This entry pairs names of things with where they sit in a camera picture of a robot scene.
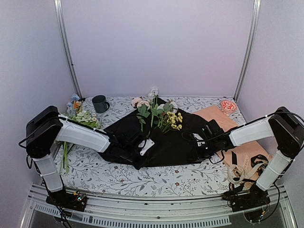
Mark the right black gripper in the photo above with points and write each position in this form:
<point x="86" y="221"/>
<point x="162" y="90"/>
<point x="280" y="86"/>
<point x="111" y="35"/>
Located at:
<point x="198" y="156"/>

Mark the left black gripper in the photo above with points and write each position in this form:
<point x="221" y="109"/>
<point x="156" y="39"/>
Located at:
<point x="142" y="163"/>

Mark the black wrapping paper sheet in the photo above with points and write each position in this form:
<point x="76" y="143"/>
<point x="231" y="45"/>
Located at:
<point x="171" y="148"/>

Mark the white rose long stem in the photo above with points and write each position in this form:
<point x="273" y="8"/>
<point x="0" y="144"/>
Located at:
<point x="143" y="108"/>

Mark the yellow small flower bunch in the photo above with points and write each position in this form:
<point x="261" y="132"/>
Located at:
<point x="170" y="121"/>

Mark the small white flower stem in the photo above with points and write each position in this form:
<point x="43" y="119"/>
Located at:
<point x="152" y="96"/>

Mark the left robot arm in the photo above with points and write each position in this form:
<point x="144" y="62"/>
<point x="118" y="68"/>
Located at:
<point x="50" y="127"/>

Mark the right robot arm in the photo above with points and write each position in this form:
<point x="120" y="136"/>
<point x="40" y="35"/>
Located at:
<point x="286" y="129"/>

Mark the pink wrapping paper sheet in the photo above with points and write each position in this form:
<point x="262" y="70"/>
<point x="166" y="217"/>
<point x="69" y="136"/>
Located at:
<point x="244" y="152"/>

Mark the cream printed ribbon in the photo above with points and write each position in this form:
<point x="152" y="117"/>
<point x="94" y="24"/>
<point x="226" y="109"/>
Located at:
<point x="239" y="175"/>

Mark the red patterned small bowl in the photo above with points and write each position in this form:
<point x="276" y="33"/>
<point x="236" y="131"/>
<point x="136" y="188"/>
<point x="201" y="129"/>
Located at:
<point x="228" y="106"/>

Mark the dark grey mug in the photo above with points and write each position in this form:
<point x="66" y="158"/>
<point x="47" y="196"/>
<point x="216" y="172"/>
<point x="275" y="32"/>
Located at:
<point x="100" y="104"/>

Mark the green leafy flower bunch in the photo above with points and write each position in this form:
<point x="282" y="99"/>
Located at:
<point x="72" y="133"/>

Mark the floral patterned tablecloth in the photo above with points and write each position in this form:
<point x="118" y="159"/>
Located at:
<point x="88" y="171"/>

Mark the blue orange flower stems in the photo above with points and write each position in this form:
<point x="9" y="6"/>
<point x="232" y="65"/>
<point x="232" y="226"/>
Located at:
<point x="74" y="106"/>

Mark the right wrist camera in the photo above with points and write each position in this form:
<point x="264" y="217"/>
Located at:
<point x="212" y="131"/>

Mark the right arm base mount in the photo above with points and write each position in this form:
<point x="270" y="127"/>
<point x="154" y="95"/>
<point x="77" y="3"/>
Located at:
<point x="253" y="199"/>

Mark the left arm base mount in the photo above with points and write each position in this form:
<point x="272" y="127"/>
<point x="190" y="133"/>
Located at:
<point x="62" y="199"/>

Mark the right aluminium frame post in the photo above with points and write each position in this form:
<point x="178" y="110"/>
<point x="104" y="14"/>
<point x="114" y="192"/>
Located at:
<point x="249" y="47"/>

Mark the aluminium frame post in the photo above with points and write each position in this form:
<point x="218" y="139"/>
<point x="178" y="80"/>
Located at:
<point x="249" y="47"/>
<point x="63" y="34"/>

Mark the left aluminium frame post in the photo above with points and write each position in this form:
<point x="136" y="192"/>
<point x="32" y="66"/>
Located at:
<point x="63" y="34"/>

